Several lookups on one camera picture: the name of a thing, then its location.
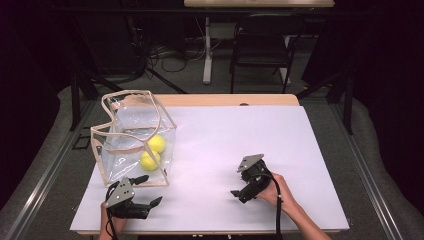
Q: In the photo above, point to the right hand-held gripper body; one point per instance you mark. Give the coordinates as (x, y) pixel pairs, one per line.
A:
(255, 176)

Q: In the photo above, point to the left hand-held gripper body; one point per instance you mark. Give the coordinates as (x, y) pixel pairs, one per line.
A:
(121, 198)

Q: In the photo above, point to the yellow tennis ball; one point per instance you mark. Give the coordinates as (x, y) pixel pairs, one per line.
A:
(149, 160)
(156, 143)

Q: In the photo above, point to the clear plastic bag beige trim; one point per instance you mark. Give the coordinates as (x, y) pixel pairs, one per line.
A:
(133, 156)

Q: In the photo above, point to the person's left hand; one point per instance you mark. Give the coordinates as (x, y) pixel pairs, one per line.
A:
(116, 225)

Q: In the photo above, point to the person's right hand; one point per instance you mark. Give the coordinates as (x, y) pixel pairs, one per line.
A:
(276, 196)

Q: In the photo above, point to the white table mat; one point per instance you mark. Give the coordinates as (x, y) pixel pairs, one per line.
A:
(213, 133)

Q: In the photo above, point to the black slanted pole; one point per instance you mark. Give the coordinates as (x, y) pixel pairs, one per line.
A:
(166, 81)

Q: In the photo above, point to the black metal stand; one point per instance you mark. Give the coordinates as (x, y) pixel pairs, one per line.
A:
(348, 103)
(76, 100)

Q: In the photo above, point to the black chair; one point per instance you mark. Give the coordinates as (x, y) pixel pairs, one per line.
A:
(260, 50)

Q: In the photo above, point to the desk with white legs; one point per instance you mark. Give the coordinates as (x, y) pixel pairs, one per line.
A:
(207, 50)

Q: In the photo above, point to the aluminium floor rail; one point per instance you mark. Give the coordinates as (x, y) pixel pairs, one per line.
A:
(366, 173)
(43, 176)

